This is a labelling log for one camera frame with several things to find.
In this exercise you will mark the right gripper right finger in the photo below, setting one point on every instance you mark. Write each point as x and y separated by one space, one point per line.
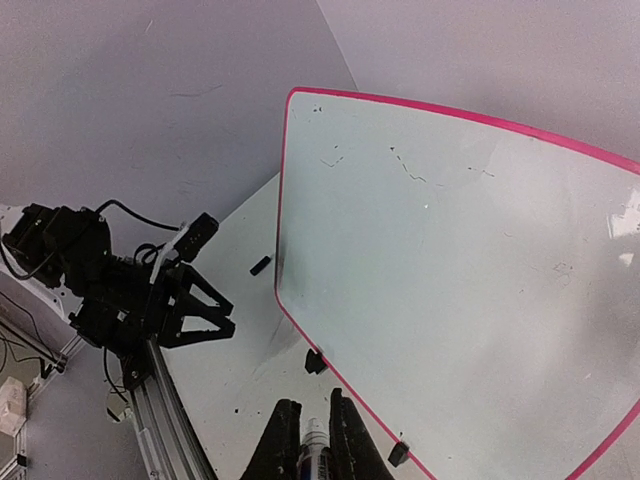
355 455

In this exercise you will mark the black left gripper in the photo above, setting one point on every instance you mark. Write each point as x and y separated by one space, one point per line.
120 308

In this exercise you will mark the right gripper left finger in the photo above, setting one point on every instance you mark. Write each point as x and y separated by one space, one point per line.
277 452

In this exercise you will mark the whiteboard marker pen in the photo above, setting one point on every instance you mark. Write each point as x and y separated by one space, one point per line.
315 459

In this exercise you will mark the black marker cap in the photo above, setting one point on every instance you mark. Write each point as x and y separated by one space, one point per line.
260 265

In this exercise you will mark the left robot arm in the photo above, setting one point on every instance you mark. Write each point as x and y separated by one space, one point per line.
44 239

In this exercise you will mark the right black whiteboard stand clip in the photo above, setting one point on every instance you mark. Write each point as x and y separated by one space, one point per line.
398 454

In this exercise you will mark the black whiteboard stand clip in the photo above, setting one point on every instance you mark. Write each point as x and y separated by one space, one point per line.
398 454
315 362

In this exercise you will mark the left black whiteboard stand clip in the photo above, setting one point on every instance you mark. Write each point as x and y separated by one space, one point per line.
315 362

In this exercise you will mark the pink framed whiteboard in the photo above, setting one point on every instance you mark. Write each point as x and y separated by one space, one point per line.
472 281

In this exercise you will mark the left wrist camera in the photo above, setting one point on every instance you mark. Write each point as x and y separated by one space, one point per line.
187 243

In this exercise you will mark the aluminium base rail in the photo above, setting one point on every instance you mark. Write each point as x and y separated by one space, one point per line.
70 435

